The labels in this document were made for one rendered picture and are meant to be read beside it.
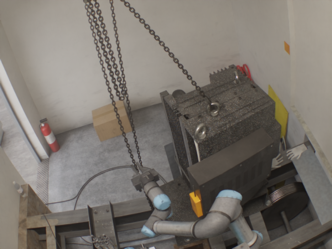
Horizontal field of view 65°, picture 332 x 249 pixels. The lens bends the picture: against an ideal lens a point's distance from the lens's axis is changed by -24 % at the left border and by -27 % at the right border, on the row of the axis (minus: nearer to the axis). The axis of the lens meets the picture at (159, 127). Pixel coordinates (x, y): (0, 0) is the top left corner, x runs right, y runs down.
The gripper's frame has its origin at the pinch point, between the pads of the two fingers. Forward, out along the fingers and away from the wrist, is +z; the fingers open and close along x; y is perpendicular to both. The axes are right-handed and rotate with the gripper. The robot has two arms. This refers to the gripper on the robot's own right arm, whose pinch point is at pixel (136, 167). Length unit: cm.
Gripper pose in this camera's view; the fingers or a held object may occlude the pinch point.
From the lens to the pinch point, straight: 174.2
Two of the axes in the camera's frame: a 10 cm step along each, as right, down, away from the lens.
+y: 1.9, 7.4, 6.4
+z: -4.5, -5.1, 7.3
